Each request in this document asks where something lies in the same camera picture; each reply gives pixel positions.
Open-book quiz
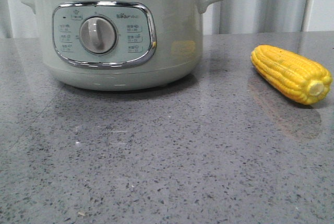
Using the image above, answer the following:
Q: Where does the yellow corn cob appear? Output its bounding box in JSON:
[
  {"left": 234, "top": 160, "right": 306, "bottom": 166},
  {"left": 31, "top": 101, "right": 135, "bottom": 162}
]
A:
[{"left": 250, "top": 45, "right": 332, "bottom": 105}]

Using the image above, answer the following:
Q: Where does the pale green electric cooking pot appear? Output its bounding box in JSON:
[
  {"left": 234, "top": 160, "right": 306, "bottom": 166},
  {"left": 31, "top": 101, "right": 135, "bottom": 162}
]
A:
[{"left": 20, "top": 0, "right": 222, "bottom": 91}]

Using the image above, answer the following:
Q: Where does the white pleated curtain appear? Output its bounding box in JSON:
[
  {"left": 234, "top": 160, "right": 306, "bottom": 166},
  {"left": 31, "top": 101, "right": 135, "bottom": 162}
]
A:
[{"left": 1, "top": 0, "right": 333, "bottom": 38}]

